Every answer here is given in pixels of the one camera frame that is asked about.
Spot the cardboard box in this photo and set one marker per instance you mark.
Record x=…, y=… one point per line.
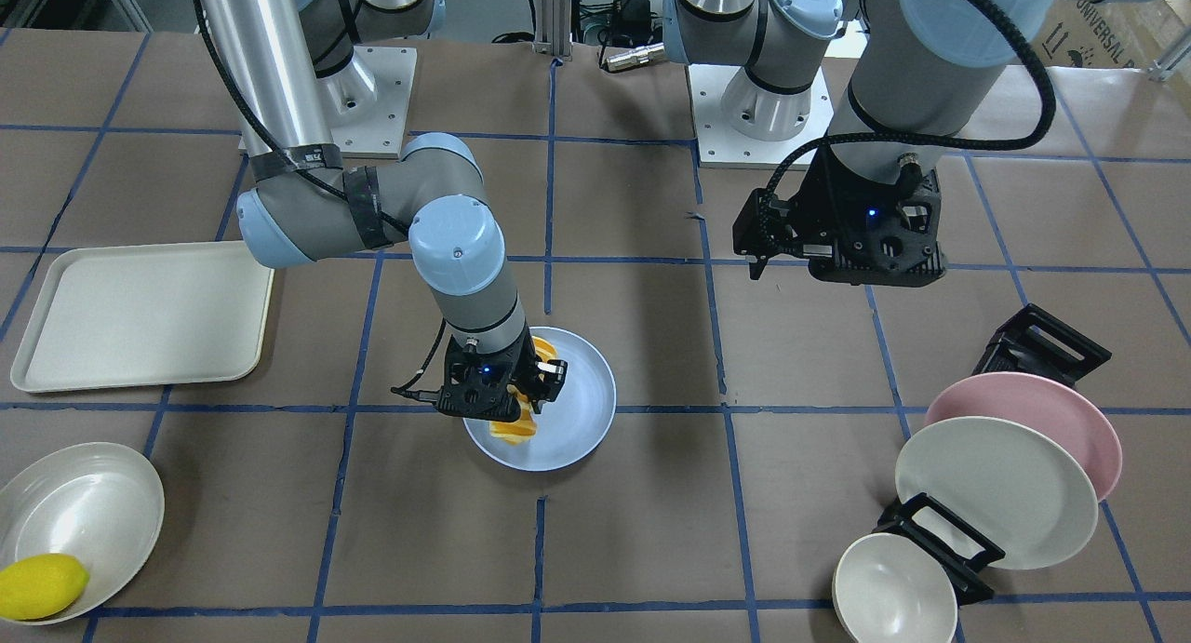
x=1083, y=34

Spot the cream white plate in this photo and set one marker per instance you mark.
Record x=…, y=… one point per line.
x=1015, y=486

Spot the white shallow dish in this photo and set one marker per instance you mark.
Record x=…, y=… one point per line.
x=100, y=502

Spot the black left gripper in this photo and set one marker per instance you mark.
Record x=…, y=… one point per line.
x=824, y=196

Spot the striped bread roll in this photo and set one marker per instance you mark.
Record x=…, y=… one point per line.
x=525, y=426

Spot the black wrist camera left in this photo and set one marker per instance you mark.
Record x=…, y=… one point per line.
x=760, y=233

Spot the yellow lemon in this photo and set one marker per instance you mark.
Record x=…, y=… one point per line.
x=40, y=586

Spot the light blue plate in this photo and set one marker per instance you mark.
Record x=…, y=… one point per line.
x=568, y=428

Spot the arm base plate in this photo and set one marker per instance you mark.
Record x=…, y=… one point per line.
x=361, y=107
x=739, y=125

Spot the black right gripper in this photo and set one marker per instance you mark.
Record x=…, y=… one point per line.
x=523, y=371

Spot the cream white bowl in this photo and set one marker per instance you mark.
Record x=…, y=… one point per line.
x=886, y=589

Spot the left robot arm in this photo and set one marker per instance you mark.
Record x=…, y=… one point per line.
x=927, y=67

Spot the white rectangular tray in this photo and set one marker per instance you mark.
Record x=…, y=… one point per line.
x=131, y=316

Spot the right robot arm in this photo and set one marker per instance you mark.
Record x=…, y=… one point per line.
x=307, y=206

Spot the black dish rack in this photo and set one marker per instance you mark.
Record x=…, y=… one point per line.
x=1032, y=341

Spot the pink plate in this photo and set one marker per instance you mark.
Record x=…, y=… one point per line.
x=1054, y=410

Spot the aluminium frame post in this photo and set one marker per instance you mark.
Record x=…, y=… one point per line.
x=552, y=34

